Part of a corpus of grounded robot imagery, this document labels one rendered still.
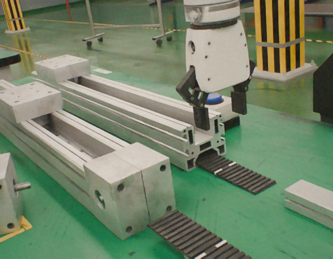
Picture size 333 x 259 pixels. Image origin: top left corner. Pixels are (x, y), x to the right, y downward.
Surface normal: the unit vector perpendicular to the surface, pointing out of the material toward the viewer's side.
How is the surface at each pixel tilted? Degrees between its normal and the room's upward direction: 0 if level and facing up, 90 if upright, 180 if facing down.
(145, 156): 0
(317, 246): 0
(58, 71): 90
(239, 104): 91
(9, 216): 90
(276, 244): 0
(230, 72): 88
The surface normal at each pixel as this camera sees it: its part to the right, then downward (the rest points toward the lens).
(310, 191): -0.13, -0.92
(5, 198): 0.26, 0.33
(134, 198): 0.58, 0.23
